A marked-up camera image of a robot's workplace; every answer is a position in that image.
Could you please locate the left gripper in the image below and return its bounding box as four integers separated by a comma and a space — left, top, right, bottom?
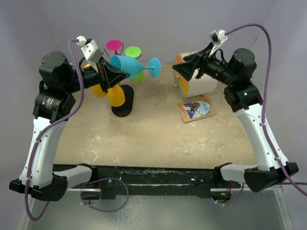
62, 55, 129, 94

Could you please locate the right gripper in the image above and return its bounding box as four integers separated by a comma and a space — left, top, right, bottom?
173, 41, 236, 86

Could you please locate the blue wine glass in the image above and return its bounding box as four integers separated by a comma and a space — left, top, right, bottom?
110, 55, 161, 79

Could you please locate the orange wine glass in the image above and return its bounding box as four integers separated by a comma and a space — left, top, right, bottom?
107, 85, 125, 107
83, 63, 107, 98

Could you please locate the pink plastic wine glass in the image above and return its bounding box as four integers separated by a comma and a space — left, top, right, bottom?
106, 39, 124, 55

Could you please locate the green plastic wine glass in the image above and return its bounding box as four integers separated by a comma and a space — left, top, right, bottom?
124, 46, 144, 82

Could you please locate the metal wine glass rack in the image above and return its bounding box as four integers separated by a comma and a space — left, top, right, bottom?
103, 42, 142, 117

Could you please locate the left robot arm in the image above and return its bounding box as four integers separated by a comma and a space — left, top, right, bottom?
9, 51, 130, 202

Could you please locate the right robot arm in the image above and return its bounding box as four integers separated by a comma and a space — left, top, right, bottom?
172, 46, 299, 192

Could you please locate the white round drawer cabinet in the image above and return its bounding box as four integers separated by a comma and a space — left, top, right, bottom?
173, 51, 219, 99

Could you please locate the children's picture book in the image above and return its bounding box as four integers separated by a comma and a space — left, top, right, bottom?
177, 97, 217, 123

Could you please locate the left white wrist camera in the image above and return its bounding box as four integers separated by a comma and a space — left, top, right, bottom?
77, 36, 104, 64

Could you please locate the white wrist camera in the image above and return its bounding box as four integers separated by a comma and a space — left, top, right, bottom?
209, 29, 228, 53
77, 36, 104, 64

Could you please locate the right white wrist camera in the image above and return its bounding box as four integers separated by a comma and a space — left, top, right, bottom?
209, 29, 228, 53

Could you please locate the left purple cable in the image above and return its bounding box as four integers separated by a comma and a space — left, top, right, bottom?
24, 39, 130, 221

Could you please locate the purple cable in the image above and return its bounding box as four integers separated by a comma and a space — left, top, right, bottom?
24, 39, 130, 221
212, 23, 307, 207

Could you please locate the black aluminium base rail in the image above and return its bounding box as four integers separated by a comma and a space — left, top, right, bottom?
52, 164, 243, 201

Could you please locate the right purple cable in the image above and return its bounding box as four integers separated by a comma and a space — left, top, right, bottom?
212, 23, 307, 207

